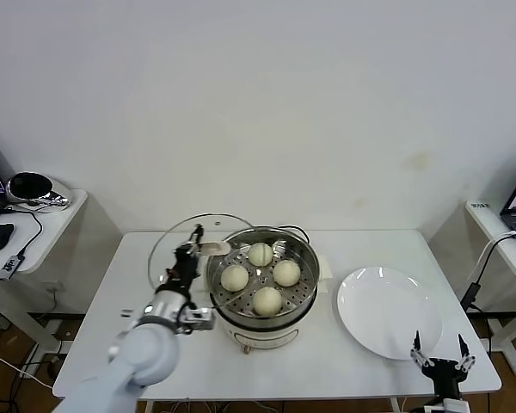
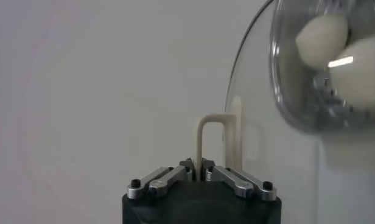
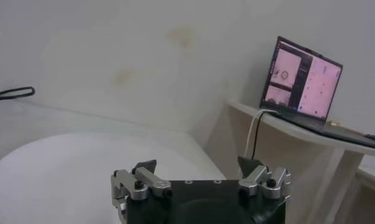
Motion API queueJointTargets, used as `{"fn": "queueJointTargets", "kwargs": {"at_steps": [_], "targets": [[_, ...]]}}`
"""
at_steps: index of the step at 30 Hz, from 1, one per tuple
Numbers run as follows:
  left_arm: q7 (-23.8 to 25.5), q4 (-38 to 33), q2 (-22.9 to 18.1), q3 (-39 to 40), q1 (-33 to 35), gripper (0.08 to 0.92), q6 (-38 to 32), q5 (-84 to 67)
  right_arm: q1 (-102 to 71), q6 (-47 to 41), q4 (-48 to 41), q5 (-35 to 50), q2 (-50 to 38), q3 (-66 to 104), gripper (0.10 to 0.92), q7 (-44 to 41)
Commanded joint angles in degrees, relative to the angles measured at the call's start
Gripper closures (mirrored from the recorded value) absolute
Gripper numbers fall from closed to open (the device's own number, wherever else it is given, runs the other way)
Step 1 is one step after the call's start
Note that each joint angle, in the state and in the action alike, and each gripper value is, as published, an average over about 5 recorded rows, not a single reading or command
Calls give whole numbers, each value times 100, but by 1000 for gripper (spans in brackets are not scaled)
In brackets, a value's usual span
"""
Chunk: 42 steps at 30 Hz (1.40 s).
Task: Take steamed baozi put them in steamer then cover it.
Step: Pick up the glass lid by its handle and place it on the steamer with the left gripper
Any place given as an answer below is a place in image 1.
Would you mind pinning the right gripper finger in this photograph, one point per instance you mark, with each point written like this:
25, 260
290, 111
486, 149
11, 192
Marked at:
465, 357
419, 353

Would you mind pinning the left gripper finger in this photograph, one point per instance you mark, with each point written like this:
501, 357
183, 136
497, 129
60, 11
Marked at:
177, 250
197, 234

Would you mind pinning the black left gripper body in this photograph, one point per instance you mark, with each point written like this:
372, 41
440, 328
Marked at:
182, 271

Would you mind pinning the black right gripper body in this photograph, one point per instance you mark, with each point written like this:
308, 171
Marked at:
444, 374

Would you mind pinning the round glass pot lid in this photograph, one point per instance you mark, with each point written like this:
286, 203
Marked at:
215, 248

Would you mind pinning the white steamed baozi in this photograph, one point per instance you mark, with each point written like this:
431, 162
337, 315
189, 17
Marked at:
260, 254
234, 278
286, 273
267, 301

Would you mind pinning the stainless steel steamer pot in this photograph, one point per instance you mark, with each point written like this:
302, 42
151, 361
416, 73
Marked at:
309, 266

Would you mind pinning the white round plate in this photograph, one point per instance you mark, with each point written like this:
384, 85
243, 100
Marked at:
370, 318

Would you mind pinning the black power adapter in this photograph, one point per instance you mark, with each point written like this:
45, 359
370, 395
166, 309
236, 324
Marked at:
471, 296

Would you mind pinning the cream electric cooker base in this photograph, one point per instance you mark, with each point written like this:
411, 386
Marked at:
266, 333

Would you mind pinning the white side table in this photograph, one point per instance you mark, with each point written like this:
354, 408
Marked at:
56, 223
488, 221

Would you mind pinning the chrome and black gadget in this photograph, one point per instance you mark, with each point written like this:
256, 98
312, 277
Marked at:
28, 185

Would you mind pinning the grey USB hub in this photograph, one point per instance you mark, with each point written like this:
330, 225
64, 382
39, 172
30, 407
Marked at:
8, 267

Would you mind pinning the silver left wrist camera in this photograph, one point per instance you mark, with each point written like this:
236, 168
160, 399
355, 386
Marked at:
200, 320

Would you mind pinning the white wall socket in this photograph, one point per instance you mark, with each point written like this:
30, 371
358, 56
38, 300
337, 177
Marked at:
55, 286

